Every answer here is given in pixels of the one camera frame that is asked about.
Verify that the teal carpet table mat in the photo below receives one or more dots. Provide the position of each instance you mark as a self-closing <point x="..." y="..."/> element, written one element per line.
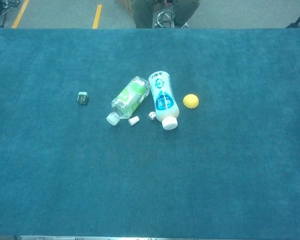
<point x="150" y="175"/>

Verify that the small white tapered plug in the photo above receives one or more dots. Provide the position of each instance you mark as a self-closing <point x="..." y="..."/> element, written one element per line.
<point x="133" y="121"/>

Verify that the chrome stool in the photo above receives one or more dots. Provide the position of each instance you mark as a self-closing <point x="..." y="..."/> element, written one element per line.
<point x="165" y="16"/>

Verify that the small white die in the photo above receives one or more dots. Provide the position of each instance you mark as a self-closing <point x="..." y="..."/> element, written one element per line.
<point x="151" y="115"/>

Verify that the clear bottle green label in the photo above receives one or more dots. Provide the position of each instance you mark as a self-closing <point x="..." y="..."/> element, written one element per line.
<point x="130" y="97"/>

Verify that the seated person in green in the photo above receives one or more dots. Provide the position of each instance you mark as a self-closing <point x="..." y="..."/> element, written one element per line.
<point x="140" y="12"/>

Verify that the yellow ridged dome cap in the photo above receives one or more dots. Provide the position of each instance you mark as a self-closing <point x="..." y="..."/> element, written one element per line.
<point x="190" y="101"/>

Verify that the small grey metal nut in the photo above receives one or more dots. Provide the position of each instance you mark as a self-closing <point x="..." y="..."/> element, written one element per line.
<point x="83" y="98"/>

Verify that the white drink bottle blue label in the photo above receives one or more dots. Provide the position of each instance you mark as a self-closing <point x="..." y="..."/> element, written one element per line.
<point x="162" y="100"/>

